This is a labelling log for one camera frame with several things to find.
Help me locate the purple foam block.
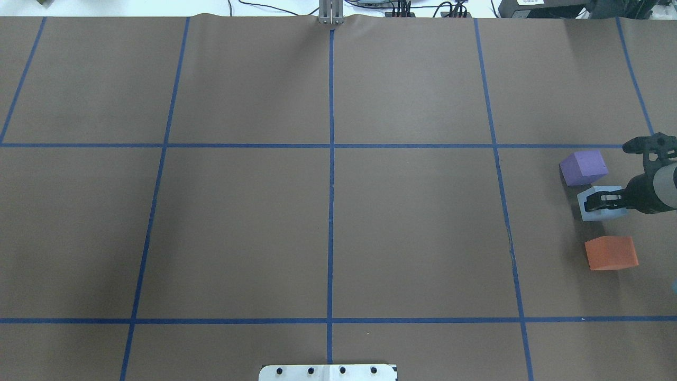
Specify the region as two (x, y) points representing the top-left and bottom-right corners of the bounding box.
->
(559, 150), (609, 187)

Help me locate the light blue foam block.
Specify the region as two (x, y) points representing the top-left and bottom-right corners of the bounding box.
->
(577, 185), (629, 222)

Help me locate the orange foam block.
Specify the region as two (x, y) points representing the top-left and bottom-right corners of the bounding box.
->
(584, 236), (639, 271)

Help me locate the aluminium frame post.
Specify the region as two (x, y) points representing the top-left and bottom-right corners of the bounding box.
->
(317, 0), (345, 25)

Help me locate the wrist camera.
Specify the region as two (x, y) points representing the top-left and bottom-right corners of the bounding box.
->
(621, 132), (676, 173)

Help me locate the white camera mast base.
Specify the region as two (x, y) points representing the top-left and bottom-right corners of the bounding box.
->
(258, 364), (399, 380)

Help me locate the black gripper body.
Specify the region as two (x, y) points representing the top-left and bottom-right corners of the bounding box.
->
(622, 174), (660, 214)

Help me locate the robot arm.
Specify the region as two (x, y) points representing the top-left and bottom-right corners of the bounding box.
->
(577, 162), (676, 220)

